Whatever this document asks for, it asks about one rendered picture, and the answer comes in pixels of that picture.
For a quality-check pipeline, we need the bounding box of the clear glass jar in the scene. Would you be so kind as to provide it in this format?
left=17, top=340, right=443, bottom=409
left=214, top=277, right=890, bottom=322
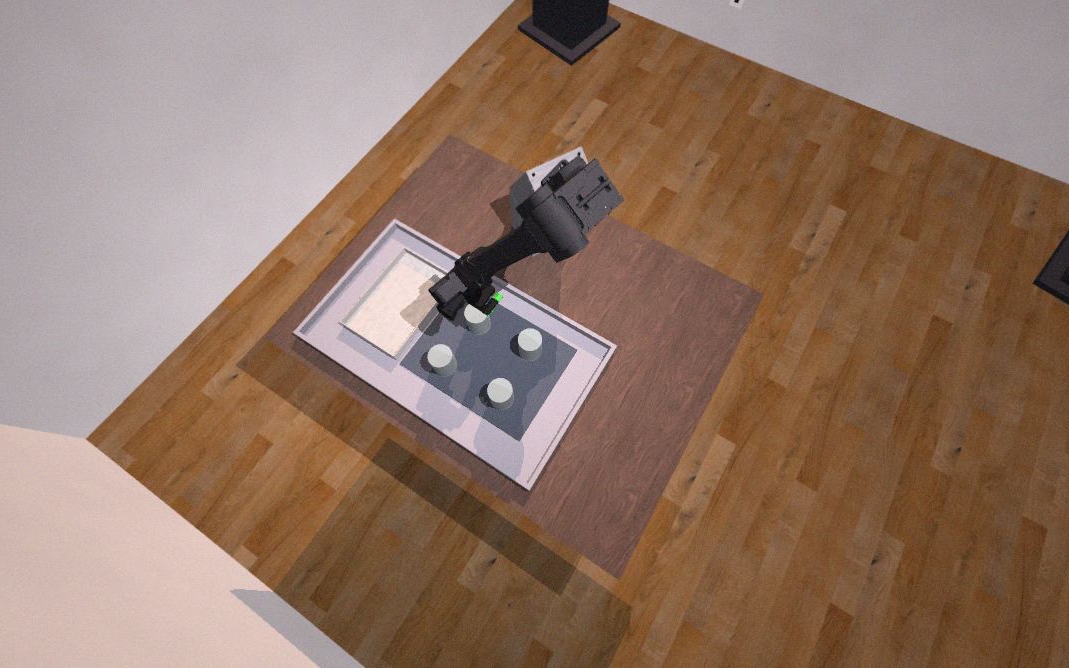
left=427, top=344, right=458, bottom=377
left=518, top=328, right=542, bottom=361
left=487, top=378, right=514, bottom=410
left=464, top=304, right=491, bottom=335

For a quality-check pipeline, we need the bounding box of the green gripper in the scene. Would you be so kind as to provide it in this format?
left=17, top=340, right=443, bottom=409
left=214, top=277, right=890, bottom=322
left=466, top=285, right=503, bottom=316

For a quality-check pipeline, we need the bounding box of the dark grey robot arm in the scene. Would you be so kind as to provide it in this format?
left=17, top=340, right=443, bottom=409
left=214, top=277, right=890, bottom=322
left=428, top=155, right=624, bottom=321

